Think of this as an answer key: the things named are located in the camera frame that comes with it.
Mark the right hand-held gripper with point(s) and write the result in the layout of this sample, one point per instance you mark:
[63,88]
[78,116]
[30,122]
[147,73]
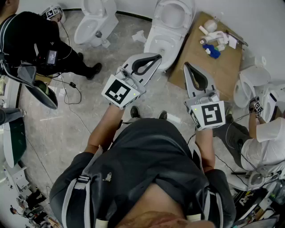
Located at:
[211,113]

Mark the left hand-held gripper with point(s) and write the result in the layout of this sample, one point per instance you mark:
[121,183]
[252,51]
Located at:
[115,91]

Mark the person's right forearm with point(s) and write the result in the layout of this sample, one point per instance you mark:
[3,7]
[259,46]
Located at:
[204,147]

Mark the person's left forearm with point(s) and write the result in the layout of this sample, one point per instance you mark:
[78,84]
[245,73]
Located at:
[104,127]

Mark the large brown cardboard box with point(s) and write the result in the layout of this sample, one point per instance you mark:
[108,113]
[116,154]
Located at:
[225,71]

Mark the crumpled white paper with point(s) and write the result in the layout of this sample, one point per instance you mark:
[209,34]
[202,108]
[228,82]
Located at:
[139,36]

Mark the blue cloth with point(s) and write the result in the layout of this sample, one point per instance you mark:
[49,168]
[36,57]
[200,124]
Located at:
[211,50]

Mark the small white bottle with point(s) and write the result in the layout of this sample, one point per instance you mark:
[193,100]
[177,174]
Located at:
[221,47]

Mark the small white round fitting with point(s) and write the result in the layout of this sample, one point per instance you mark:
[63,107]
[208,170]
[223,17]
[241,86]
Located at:
[105,43]

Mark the person's right shoe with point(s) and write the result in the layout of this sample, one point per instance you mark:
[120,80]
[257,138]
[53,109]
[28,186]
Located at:
[163,114]

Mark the person's shoe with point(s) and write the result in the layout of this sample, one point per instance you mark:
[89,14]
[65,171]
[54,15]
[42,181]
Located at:
[163,114]
[135,111]

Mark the person's left shoe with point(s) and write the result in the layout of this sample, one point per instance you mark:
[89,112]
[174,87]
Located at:
[135,111]

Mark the white tube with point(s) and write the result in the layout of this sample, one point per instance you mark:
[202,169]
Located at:
[203,30]

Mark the white paper pad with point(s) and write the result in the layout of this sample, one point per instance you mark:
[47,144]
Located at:
[232,41]

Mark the grey metal valve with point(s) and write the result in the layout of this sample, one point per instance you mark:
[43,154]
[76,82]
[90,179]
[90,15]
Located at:
[98,34]

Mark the white round bag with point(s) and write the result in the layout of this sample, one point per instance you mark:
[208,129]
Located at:
[210,25]

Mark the dark metal bar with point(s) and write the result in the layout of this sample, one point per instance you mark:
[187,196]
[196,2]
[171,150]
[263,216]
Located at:
[238,37]

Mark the black power adapter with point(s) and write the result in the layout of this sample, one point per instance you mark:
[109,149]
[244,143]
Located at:
[72,84]

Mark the person's torso in black shirt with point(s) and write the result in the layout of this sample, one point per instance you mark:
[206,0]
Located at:
[144,155]

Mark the black carton white print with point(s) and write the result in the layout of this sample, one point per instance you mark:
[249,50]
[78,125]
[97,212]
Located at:
[247,198]

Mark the pack of plastic water bottles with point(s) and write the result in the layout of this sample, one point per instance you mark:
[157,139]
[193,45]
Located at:
[278,191]

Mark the black tool pile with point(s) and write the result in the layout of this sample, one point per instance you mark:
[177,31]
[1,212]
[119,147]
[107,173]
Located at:
[33,199]

